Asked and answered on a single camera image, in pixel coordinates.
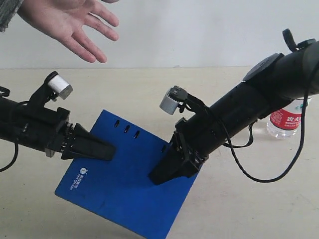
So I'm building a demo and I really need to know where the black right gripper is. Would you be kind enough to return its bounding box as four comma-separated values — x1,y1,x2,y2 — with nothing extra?
148,117,231,185

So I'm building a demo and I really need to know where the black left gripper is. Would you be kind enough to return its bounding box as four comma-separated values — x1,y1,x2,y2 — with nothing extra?
14,107,116,161

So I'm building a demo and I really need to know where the blue ring binder notebook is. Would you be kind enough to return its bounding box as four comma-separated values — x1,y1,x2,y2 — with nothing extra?
55,111,195,239

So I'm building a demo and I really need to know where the clear water bottle red label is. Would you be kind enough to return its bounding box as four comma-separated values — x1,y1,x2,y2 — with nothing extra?
267,98,304,139

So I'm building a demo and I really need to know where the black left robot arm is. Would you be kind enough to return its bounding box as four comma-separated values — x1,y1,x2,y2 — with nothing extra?
0,98,116,161

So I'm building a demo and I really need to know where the grey knit sleeve forearm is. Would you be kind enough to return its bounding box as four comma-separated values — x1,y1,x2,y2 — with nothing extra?
0,0,24,33

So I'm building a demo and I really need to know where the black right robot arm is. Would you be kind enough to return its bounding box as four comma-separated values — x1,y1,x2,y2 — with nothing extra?
149,40,319,185

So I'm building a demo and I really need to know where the open bare human hand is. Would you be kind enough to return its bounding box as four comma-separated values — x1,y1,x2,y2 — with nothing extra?
18,0,119,63

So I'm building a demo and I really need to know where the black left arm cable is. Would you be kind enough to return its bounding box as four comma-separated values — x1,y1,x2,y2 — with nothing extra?
0,141,19,173

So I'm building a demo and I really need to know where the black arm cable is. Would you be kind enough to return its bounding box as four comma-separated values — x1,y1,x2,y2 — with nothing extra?
219,67,317,184
0,141,19,173

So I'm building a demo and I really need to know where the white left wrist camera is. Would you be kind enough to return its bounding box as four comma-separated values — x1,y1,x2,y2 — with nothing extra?
45,71,73,100

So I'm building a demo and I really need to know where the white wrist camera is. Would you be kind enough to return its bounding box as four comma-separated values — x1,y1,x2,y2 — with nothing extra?
159,86,188,115
45,71,73,100

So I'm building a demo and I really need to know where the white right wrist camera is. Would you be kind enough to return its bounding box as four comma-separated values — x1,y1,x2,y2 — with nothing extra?
159,86,188,115

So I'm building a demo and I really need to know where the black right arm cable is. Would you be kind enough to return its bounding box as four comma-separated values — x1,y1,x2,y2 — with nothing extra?
219,67,317,184

